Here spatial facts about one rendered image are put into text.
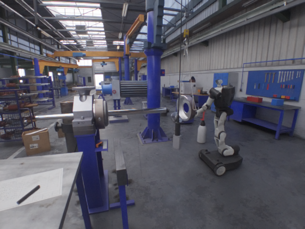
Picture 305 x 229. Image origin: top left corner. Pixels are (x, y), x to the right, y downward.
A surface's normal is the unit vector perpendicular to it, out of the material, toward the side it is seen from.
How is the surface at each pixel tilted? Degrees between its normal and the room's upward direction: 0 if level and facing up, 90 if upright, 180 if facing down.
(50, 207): 0
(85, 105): 45
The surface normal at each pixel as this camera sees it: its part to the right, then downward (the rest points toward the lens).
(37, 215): 0.00, -0.97
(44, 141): 0.61, 0.18
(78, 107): 0.20, -0.53
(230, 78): 0.26, 0.23
